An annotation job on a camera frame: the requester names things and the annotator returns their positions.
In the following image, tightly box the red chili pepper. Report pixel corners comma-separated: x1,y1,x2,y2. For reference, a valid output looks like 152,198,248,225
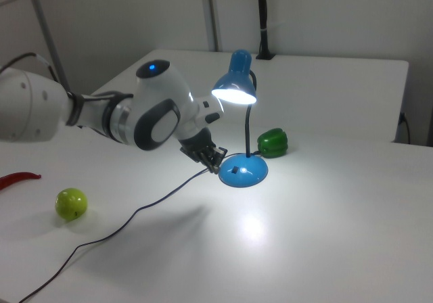
0,170,43,193

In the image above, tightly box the dark lamp power cable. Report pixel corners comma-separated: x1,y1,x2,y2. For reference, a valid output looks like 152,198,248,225
18,150,261,303

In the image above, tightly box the blue desk lamp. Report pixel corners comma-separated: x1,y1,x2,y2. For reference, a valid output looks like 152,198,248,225
211,49,271,188

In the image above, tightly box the black camera pole with clamp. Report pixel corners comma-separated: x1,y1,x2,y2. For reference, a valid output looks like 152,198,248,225
255,0,277,61

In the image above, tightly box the grey wall partition post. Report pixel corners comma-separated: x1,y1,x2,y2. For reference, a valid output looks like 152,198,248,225
26,0,71,94
204,0,219,52

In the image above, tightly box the green bell pepper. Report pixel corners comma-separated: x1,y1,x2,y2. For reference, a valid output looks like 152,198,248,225
256,128,289,159

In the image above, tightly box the yellow-green round fruit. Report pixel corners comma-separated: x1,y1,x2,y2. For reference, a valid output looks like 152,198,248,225
55,187,89,221

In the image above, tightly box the dark robot arm cable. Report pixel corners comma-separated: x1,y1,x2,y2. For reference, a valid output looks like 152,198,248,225
0,51,78,101

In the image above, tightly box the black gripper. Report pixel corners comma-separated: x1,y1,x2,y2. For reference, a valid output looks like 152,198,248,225
178,128,228,176

